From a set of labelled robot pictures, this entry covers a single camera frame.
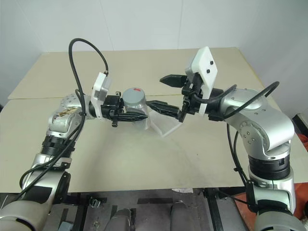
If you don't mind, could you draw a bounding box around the white crumpled scrap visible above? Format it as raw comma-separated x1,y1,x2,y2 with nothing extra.
172,187,194,194

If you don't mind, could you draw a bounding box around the blue grey block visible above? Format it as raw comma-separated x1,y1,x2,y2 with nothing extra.
59,221,74,231

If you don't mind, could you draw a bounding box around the beige flat board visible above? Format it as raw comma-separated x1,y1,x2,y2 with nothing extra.
7,46,275,100

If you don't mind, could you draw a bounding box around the dark grey rounded shape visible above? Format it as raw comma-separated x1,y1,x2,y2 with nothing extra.
111,208,136,231
169,199,191,231

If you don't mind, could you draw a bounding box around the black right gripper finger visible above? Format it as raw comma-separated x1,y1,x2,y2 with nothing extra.
146,99,181,119
159,75,188,89

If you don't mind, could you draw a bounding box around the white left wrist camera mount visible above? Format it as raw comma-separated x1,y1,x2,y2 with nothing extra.
90,71,113,119

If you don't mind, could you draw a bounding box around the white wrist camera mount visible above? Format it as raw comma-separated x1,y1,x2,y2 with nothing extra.
184,45,218,116
90,71,113,119

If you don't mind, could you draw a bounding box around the clear plastic bag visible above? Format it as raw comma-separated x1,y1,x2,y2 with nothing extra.
144,105,181,138

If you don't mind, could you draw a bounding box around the small black metal clip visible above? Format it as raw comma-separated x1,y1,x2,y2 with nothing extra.
88,196,102,208

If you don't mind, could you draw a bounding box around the black box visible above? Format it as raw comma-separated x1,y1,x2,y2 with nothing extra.
291,112,308,137

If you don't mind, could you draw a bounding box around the black metal table frame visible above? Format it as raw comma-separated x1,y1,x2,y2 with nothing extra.
49,186,251,231

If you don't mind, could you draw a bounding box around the grey cylindrical can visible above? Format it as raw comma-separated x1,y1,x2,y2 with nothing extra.
121,88,146,107

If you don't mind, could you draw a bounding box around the clear plastic jar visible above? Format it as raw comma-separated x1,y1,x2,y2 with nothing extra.
124,96,152,131

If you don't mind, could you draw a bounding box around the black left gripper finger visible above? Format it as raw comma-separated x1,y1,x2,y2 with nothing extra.
117,113,149,123

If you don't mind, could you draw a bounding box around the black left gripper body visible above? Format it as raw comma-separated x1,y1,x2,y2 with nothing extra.
101,91,126,128

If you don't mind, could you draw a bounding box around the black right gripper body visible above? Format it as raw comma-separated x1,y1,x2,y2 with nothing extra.
177,74,205,122

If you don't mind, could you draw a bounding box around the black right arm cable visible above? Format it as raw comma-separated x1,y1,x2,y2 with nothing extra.
190,81,281,215

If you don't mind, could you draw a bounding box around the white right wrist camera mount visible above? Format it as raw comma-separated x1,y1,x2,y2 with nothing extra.
184,45,218,116

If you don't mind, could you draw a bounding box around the red bulky object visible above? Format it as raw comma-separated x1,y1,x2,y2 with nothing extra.
294,134,308,221

